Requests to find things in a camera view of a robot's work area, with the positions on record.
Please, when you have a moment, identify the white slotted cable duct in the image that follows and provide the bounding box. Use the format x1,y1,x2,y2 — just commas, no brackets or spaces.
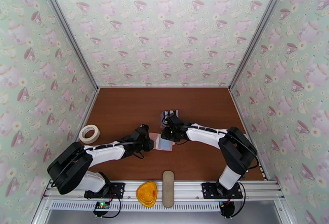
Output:
50,201,223,212

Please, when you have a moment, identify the black round device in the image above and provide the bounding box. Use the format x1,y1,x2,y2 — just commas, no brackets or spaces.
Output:
220,201,236,219

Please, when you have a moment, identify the pink card holder wallet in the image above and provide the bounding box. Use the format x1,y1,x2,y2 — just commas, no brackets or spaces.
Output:
149,132,176,152

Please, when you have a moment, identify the aluminium side rail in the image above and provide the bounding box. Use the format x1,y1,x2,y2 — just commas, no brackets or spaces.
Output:
229,88,296,224
30,88,100,224

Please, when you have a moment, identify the masking tape roll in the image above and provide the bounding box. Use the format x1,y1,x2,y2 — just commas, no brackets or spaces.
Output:
79,125,100,144

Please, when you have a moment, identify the small circuit board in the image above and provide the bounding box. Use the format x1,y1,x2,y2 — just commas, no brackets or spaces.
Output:
94,201,111,210

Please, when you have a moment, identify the orange triangular plastic object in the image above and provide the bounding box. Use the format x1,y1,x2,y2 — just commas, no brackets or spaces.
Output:
135,181,158,208

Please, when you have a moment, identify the clear acrylic card stand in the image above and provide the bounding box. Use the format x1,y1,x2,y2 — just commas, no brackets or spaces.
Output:
160,109,179,129

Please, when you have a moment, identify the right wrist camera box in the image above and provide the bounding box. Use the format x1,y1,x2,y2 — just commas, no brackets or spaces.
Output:
167,114,181,125

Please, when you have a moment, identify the beige oblong case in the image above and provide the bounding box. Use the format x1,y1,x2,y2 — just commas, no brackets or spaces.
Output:
162,170,175,208

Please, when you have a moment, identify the aluminium mounting rail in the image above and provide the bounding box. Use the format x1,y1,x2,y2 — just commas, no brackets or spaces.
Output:
42,179,286,201

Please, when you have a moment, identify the aluminium frame post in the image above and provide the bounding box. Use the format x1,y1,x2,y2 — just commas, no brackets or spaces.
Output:
35,0,100,90
228,0,294,92

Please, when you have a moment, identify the light blue plastic card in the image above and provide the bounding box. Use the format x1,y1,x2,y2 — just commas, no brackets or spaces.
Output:
159,138,172,150

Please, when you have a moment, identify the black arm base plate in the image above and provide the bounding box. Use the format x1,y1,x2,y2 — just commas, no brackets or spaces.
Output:
84,182,125,199
201,182,243,199

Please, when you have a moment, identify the black base cable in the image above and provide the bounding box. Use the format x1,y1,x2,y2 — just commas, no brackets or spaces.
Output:
107,197,122,218
231,183,247,217

